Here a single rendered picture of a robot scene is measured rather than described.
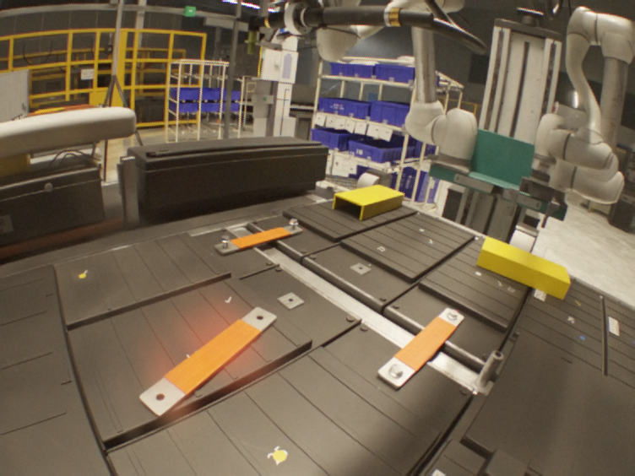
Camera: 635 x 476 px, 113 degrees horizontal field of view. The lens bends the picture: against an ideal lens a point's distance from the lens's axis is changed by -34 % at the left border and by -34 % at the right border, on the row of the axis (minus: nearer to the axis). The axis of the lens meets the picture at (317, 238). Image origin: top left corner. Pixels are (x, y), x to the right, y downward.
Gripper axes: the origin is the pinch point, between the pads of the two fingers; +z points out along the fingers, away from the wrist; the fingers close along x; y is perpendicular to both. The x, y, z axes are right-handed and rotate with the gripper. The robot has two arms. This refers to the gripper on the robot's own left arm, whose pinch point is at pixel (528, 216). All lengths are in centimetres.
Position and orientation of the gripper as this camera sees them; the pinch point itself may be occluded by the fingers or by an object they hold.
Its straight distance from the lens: 126.7
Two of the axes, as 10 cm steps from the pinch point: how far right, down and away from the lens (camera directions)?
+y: -5.6, 2.9, -7.8
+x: 8.2, 3.3, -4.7
